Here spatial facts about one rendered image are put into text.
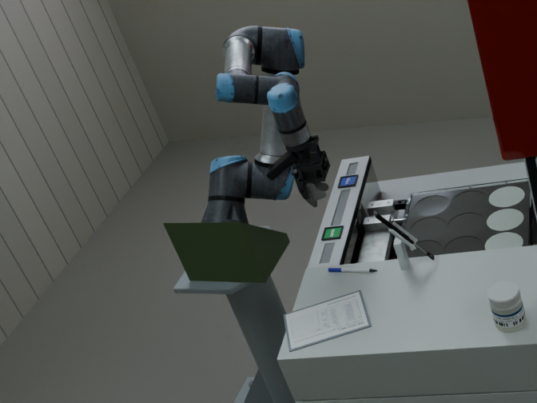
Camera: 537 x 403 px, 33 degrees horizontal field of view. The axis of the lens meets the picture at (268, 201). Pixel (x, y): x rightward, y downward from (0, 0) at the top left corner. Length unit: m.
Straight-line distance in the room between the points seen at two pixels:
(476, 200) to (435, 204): 0.12
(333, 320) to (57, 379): 2.17
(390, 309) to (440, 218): 0.46
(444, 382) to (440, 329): 0.13
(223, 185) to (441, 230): 0.69
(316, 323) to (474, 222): 0.57
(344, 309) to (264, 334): 0.75
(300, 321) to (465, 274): 0.43
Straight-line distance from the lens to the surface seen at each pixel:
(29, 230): 4.79
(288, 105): 2.29
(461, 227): 2.59
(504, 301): 2.07
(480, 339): 2.13
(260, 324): 2.99
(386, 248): 2.62
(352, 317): 2.28
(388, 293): 2.32
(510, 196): 2.66
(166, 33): 5.33
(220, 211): 2.80
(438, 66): 4.80
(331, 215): 2.68
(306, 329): 2.30
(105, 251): 4.94
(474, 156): 4.59
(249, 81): 2.39
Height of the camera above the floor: 2.41
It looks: 31 degrees down
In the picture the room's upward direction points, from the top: 21 degrees counter-clockwise
